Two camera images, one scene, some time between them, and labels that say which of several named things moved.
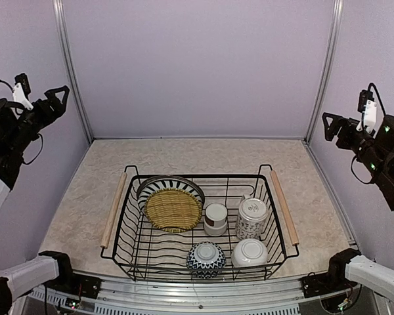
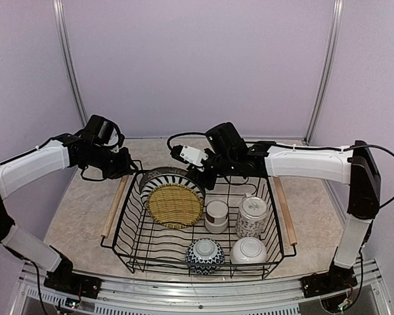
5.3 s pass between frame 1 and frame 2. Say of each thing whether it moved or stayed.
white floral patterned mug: stayed
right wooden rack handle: stayed
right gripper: moved
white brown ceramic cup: stayed
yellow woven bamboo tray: moved
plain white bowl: stayed
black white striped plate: moved
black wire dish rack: stayed
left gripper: moved
